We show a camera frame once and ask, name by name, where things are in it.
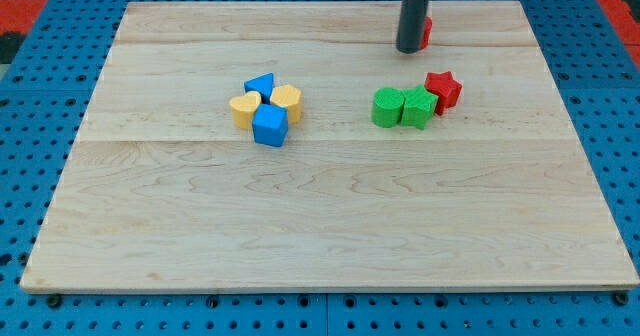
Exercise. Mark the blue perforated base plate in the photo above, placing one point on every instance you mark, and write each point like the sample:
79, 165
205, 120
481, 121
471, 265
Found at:
47, 89

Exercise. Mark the light wooden board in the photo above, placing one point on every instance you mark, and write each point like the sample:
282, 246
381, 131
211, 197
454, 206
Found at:
163, 194

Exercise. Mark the yellow pentagon block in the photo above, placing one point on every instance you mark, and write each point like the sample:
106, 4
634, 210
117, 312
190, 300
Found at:
288, 97

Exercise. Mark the green cylinder block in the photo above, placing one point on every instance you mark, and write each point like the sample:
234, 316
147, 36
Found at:
387, 108

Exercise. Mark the red star block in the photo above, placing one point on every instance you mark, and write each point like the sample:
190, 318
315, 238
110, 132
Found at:
445, 87

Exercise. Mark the red block behind rod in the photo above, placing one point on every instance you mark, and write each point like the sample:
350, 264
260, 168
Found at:
426, 32

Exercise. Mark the green star block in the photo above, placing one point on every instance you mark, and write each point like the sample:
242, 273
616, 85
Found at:
419, 107

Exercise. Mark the blue cube block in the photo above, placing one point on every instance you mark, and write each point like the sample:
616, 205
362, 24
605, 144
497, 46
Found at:
270, 125

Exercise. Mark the yellow heart block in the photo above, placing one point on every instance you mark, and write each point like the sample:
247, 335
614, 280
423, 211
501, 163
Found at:
243, 109

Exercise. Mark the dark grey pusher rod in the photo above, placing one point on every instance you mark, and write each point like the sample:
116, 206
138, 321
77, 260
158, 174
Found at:
411, 26

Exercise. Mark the blue triangle block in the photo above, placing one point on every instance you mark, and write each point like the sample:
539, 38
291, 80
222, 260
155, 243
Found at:
263, 84

